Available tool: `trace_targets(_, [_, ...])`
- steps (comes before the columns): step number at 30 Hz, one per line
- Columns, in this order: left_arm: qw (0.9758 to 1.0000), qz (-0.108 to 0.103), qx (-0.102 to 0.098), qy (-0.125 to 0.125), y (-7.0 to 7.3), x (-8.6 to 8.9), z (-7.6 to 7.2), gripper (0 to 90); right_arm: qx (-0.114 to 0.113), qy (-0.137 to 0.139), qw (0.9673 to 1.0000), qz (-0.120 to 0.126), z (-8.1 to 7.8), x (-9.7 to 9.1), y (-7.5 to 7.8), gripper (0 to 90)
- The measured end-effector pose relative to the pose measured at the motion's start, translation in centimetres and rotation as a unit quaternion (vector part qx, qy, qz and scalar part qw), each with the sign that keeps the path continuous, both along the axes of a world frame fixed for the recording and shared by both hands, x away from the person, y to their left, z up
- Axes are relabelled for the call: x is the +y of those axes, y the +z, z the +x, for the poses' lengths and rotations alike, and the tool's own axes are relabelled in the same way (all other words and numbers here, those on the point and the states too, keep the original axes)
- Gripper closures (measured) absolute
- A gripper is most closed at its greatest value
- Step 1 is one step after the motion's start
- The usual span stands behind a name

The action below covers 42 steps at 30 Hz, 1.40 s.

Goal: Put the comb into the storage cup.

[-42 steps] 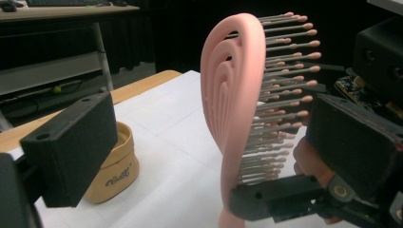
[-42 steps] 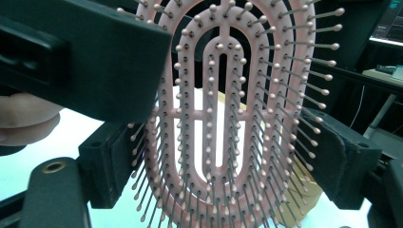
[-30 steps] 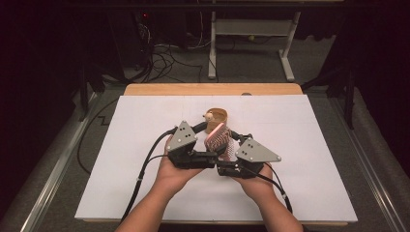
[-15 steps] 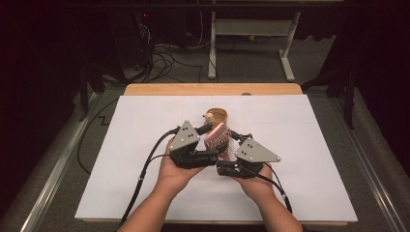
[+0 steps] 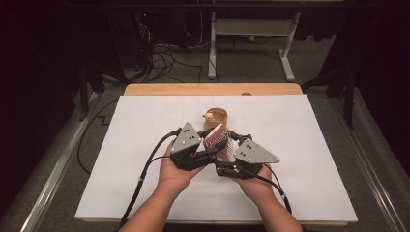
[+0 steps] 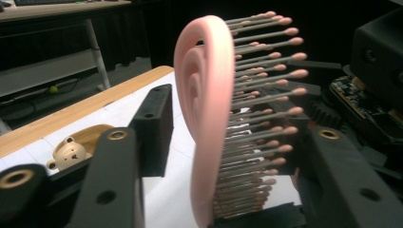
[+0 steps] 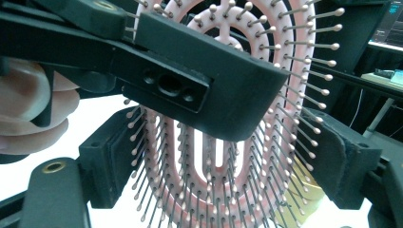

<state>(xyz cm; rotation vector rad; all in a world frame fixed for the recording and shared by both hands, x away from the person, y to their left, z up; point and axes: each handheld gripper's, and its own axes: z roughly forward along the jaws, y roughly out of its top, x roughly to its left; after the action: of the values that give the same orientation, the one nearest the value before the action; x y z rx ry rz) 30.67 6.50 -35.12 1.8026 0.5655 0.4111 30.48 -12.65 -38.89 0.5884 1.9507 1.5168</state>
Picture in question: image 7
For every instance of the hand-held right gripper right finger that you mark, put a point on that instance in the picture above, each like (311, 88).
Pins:
(345, 164)

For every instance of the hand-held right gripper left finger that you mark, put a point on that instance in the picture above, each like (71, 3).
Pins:
(107, 161)

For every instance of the pink hairbrush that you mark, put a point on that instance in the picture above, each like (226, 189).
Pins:
(296, 41)

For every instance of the computer monitor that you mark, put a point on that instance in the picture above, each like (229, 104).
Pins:
(388, 30)

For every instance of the white metal desk frame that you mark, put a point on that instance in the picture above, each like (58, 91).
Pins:
(377, 117)

